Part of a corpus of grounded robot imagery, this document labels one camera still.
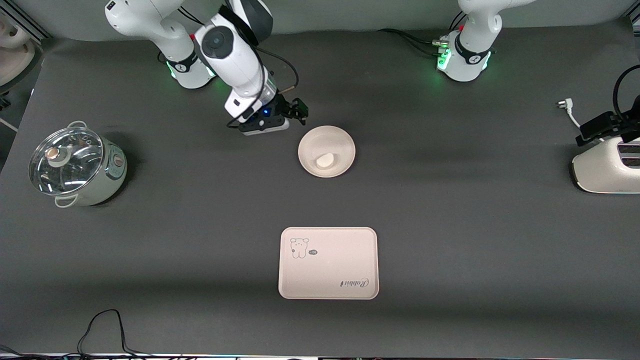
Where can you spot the pale green electric cooking pot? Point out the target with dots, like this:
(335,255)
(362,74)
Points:
(112,175)

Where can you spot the white steamed bun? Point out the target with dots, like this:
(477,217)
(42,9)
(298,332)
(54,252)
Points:
(325,160)

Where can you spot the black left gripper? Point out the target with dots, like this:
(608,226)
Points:
(633,114)

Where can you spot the beige round stand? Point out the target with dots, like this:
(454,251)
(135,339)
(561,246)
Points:
(15,60)

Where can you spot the aluminium frame profile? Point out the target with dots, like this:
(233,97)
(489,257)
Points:
(635,24)
(30,22)

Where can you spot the beige round plate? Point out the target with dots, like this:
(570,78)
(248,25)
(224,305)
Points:
(330,140)

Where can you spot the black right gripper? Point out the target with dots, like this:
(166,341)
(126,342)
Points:
(285,108)

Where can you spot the cream toaster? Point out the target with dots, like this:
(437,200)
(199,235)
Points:
(605,172)

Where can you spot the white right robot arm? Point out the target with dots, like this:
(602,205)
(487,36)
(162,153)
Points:
(235,55)

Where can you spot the beige rabbit print tray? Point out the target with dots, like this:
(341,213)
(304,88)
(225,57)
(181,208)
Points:
(330,265)

